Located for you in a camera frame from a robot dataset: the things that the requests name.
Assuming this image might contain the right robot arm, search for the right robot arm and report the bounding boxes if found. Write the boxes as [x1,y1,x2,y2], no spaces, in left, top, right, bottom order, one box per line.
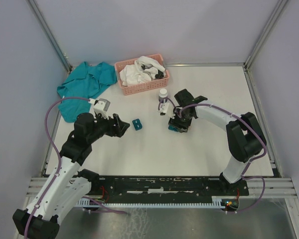
[157,89,267,195]

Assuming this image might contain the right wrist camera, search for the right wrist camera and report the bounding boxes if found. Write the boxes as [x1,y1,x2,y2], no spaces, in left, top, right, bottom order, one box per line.
[158,103,173,116]

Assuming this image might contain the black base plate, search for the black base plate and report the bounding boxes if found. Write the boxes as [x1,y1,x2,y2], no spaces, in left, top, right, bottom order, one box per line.
[88,176,249,202]

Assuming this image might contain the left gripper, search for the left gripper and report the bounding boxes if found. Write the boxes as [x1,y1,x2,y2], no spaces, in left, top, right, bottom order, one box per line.
[87,112,130,143]

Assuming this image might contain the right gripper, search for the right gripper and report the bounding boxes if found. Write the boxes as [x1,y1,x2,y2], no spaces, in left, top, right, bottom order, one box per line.
[168,106,193,133]

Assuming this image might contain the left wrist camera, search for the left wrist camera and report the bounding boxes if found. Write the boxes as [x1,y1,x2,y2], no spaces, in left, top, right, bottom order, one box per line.
[93,99,111,120]

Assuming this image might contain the teal shirt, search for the teal shirt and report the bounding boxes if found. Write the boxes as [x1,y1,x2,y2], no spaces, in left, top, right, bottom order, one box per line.
[57,62,117,123]

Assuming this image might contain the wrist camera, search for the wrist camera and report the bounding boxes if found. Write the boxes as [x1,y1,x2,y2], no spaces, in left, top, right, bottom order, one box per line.
[93,99,111,120]
[158,103,173,116]

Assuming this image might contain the white cap pill bottle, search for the white cap pill bottle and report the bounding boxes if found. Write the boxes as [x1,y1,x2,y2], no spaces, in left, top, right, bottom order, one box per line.
[158,88,168,104]

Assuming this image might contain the white cloth in basket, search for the white cloth in basket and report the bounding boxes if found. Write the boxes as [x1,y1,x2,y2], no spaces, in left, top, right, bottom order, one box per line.
[119,56,166,87]

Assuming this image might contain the teal pill box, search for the teal pill box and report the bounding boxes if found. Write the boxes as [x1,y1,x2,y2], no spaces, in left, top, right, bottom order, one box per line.
[132,119,143,131]
[168,125,178,132]

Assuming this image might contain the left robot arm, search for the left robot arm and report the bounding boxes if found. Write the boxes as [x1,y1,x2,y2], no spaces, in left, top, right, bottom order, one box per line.
[12,113,130,239]

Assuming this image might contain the aluminium frame post left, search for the aluminium frame post left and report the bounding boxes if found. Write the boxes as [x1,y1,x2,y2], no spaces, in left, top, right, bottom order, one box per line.
[26,0,72,73]

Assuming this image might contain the black item in basket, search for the black item in basket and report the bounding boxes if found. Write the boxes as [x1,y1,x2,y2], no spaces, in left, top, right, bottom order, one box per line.
[152,70,165,80]

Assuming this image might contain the white cable duct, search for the white cable duct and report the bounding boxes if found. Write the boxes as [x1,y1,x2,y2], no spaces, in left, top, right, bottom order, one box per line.
[76,195,227,207]

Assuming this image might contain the pink plastic basket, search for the pink plastic basket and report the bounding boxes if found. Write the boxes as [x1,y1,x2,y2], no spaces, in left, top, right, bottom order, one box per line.
[114,54,169,96]

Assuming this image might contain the aluminium frame post right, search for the aluminium frame post right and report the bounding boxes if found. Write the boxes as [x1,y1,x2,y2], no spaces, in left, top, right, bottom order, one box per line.
[244,0,290,70]

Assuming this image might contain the aluminium frame post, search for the aluminium frame post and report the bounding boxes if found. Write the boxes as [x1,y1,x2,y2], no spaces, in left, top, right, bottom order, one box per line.
[244,0,290,70]
[26,0,72,73]

